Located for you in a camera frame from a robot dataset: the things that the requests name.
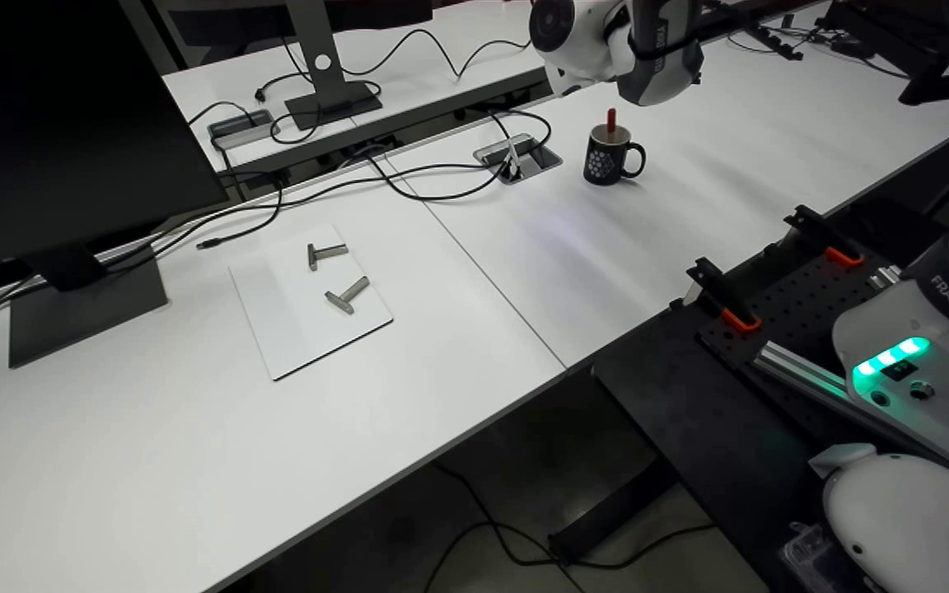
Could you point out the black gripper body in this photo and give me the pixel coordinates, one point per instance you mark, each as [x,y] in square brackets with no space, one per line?
[659,68]

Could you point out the red capped tan pen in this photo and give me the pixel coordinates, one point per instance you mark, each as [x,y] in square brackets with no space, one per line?
[611,119]

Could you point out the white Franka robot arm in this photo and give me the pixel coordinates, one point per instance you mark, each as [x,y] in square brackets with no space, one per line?
[579,37]

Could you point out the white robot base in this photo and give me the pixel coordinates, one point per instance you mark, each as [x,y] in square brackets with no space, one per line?
[925,363]

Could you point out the black mug white inside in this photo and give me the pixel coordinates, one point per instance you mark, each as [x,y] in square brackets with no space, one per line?
[611,158]

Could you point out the grey table outlet box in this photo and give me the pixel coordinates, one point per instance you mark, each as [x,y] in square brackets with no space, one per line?
[512,153]

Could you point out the black robot mounting stand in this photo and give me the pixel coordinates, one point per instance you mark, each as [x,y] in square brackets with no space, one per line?
[782,319]

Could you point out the silver monitor stand black base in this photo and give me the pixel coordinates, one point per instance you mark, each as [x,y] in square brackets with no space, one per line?
[327,86]

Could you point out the grey T-shaped metal piece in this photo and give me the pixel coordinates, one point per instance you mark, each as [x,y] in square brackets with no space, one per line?
[327,256]
[348,294]

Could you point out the white rectangular board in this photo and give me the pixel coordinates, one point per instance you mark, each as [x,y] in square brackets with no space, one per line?
[310,313]

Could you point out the large black monitor with stand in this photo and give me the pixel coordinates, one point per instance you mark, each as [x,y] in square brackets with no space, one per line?
[57,165]

